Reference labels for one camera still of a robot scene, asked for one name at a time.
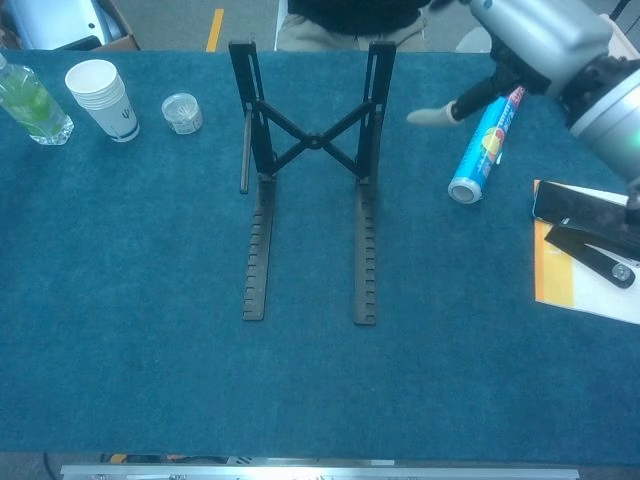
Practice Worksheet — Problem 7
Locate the aluminium frame rail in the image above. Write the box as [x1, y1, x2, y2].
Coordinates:
[59, 463, 581, 480]

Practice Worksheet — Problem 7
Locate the black stapler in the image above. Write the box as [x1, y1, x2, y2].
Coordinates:
[543, 217, 640, 290]

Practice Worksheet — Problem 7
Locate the seated person dark top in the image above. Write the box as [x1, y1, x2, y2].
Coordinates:
[275, 0, 431, 52]

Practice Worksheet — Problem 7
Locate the black metal laptop stand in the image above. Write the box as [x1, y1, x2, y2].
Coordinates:
[227, 39, 398, 327]

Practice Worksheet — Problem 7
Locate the clear plastic toothpick jar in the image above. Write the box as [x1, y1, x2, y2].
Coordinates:
[160, 91, 204, 135]

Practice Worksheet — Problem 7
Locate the teal table cloth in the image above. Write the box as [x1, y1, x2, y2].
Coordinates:
[0, 48, 640, 460]

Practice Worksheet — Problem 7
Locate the brown cardboard box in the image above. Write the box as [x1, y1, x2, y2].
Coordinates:
[0, 0, 141, 52]

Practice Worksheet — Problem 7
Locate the white grey plastic casing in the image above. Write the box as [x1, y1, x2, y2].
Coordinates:
[0, 0, 126, 51]

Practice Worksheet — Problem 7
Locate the clear bottle green label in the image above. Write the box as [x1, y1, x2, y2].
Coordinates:
[0, 52, 75, 146]

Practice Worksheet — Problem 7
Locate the yellow white booklet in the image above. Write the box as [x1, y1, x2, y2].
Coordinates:
[533, 179, 640, 325]

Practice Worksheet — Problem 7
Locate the blue food wrap roll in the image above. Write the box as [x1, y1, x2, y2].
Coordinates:
[447, 84, 526, 206]

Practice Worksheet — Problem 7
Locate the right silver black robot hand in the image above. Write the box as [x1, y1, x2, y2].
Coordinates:
[405, 0, 615, 129]

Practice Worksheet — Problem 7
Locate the black phone blue case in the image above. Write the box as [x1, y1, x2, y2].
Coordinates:
[530, 179, 640, 239]

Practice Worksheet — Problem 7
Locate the white paper cup stack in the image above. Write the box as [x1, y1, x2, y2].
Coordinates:
[64, 58, 141, 144]

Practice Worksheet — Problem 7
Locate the white plastic sheet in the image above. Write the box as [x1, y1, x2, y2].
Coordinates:
[454, 25, 496, 54]

